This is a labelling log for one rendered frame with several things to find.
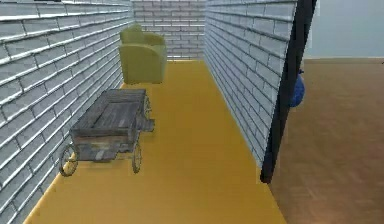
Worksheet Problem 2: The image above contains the blue pouch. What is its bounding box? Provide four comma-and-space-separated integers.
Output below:
288, 68, 306, 108

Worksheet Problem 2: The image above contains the green armchair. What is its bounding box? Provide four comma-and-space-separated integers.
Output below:
118, 23, 168, 85

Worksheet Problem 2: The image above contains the grey wooden cart table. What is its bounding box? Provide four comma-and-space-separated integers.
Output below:
58, 88, 156, 178

